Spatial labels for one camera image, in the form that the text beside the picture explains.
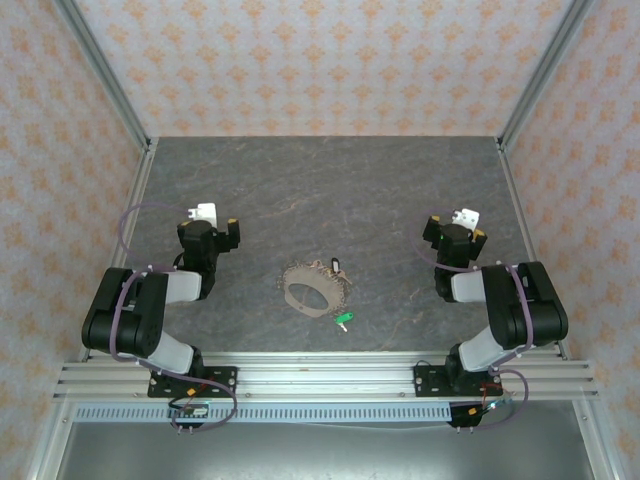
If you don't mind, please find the small green circuit board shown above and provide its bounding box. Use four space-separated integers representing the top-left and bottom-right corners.
167 402 210 419
467 397 516 419

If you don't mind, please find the grey metal shelf panel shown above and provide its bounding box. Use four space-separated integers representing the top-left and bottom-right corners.
54 422 599 480

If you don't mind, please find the aluminium table side rail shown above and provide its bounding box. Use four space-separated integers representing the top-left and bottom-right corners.
494 138 571 360
79 138 160 362

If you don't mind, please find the aluminium frame post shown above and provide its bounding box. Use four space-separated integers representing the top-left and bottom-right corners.
51 0 154 153
496 0 597 153

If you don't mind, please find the wide aluminium base rail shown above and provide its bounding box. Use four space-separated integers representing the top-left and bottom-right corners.
52 350 600 402

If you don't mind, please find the grey slotted cable duct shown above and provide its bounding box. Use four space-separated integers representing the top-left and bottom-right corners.
72 402 455 424

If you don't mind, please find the aluminium frame leg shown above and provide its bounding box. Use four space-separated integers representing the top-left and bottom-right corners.
572 399 626 480
24 402 76 480

